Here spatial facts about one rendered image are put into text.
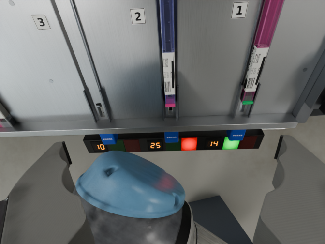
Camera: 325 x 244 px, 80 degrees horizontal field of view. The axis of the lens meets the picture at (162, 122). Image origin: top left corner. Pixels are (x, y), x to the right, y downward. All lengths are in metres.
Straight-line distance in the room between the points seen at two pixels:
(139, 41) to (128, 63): 0.03
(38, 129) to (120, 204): 0.21
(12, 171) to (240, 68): 1.28
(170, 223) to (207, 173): 0.86
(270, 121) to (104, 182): 0.25
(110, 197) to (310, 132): 1.15
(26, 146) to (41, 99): 0.97
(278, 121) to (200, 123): 0.12
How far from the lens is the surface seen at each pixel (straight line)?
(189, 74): 0.27
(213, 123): 0.31
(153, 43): 0.25
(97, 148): 0.41
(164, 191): 0.21
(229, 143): 0.39
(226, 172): 1.10
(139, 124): 0.31
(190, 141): 0.37
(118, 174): 0.21
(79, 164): 1.17
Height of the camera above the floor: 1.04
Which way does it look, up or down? 87 degrees down
